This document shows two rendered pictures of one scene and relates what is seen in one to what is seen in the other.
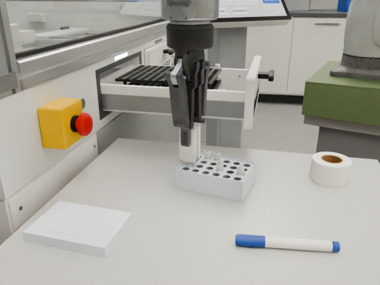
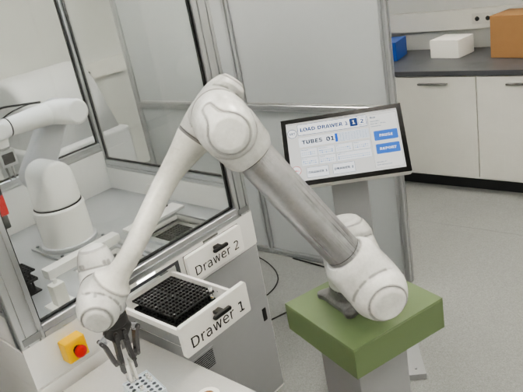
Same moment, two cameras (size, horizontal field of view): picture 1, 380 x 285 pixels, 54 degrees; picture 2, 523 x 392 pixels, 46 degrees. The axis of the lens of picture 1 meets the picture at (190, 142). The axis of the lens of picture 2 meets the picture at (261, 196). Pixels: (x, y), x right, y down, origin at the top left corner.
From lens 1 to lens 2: 153 cm
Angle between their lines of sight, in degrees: 30
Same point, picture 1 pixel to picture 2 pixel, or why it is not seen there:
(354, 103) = (310, 333)
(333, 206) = not seen: outside the picture
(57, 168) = (77, 368)
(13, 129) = (40, 356)
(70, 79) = not seen: hidden behind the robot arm
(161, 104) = (148, 327)
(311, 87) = (289, 309)
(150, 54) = (187, 260)
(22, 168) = (48, 374)
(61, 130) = (67, 355)
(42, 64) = (59, 319)
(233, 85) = not seen: hidden behind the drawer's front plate
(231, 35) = (347, 186)
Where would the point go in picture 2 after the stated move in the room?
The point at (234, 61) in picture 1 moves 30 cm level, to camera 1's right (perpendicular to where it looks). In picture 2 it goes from (356, 211) to (423, 215)
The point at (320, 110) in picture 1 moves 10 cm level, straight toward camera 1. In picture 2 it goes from (297, 330) to (274, 346)
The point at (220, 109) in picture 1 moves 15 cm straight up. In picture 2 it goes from (173, 339) to (163, 298)
